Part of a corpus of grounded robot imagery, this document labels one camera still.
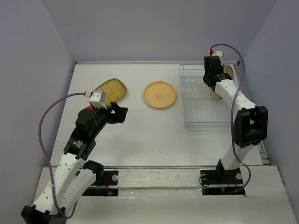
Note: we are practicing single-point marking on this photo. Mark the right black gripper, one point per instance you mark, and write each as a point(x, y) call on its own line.
point(221, 66)

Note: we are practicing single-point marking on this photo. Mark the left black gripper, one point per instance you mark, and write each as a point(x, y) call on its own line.
point(119, 115)

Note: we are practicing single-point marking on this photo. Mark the beige bird-pattern plate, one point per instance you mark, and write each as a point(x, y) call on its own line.
point(229, 70)

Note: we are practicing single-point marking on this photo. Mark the small cream calligraphy plate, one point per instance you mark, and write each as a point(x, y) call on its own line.
point(214, 94)

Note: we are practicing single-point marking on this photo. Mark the peach round plate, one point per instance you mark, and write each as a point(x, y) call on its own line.
point(160, 94)

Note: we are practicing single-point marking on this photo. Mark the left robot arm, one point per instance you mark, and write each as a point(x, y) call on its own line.
point(75, 172)

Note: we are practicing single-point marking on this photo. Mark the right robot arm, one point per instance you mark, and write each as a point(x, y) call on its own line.
point(249, 122)

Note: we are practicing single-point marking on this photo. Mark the green bamboo-pattern tray plate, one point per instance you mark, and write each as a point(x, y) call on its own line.
point(114, 88)

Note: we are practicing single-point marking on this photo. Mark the orange round plate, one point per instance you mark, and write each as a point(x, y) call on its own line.
point(88, 107)

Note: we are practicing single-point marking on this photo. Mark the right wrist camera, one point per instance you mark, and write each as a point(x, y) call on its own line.
point(216, 53)

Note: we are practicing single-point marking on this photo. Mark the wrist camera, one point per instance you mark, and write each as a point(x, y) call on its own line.
point(216, 53)
point(97, 99)

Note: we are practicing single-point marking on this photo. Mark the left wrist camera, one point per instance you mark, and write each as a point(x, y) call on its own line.
point(97, 99)

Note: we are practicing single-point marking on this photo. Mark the white wire dish rack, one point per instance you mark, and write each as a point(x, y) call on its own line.
point(201, 109)

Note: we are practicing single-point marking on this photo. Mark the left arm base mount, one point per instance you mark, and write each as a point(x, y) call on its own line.
point(104, 186)

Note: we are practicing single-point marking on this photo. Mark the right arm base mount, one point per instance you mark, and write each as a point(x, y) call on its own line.
point(213, 186)

